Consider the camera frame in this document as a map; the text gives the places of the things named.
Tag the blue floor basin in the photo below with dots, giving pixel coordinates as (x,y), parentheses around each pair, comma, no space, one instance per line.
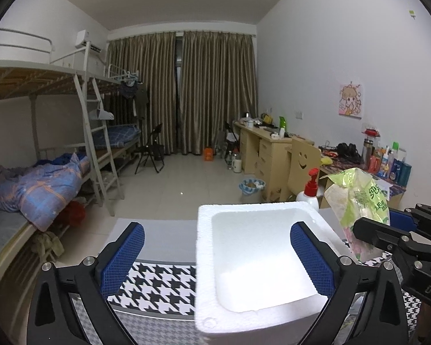
(251,187)

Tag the brown curtain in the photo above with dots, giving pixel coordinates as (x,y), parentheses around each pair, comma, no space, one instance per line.
(147,90)
(215,90)

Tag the white pump bottle red cap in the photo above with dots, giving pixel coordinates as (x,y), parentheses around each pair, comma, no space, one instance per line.
(310,197)

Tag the blue checked mattress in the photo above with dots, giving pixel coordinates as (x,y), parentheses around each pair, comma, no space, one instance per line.
(115,136)

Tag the white bunk bed ladder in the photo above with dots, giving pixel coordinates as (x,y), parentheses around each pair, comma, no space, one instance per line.
(86,115)

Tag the orange floor container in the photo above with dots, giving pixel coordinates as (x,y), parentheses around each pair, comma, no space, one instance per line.
(209,154)

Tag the wooden desk with drawers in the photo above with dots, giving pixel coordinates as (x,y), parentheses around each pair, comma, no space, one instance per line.
(269,158)

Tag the wooden smiley chair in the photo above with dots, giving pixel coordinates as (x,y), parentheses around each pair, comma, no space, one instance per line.
(301,161)

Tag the white air conditioner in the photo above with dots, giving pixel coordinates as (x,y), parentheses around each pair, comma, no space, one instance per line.
(82,37)

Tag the green bottle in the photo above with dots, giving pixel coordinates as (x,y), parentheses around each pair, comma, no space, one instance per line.
(282,127)

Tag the black folding chair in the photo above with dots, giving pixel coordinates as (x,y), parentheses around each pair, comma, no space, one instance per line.
(231,136)
(154,136)

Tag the white floor jug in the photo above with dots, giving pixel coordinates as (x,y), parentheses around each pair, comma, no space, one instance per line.
(237,166)

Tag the red bag under bed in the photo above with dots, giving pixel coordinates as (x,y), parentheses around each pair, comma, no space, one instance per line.
(72,215)

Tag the yellow black box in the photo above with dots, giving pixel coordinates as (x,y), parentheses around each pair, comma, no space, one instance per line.
(267,118)

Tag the white metal bunk bed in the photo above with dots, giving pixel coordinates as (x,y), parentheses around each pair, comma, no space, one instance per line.
(104,82)
(39,75)

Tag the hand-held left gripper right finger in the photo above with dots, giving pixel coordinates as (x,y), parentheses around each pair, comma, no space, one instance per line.
(314,258)

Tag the yellow soft item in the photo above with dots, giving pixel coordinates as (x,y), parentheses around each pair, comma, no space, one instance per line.
(326,159)

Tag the dark hanging clothes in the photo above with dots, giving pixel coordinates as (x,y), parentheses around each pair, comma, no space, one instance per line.
(140,100)

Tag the cartoon wall poster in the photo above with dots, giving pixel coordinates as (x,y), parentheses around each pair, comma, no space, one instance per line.
(351,100)

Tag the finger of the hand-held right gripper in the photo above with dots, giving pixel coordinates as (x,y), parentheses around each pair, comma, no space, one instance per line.
(377,233)
(427,219)

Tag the dark thermos flask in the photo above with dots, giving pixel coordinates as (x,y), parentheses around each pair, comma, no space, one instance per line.
(367,151)

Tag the wooden desk patterned cover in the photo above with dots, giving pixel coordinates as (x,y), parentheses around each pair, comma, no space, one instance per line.
(344,162)

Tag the white foam box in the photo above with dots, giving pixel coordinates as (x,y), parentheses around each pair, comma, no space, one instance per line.
(255,244)

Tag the green white plastic bag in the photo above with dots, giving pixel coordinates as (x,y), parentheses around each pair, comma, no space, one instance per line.
(359,197)

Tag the beige tied cloth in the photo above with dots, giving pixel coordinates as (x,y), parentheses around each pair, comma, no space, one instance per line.
(46,246)

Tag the houndstooth table cloth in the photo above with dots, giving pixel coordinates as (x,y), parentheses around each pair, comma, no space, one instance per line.
(158,287)

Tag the blue checked quilt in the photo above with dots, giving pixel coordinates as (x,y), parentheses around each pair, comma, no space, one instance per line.
(46,190)

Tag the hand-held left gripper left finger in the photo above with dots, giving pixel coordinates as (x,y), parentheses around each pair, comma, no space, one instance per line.
(124,258)

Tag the row of toiletry bottles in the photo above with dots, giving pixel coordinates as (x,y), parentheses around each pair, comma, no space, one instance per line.
(391,167)

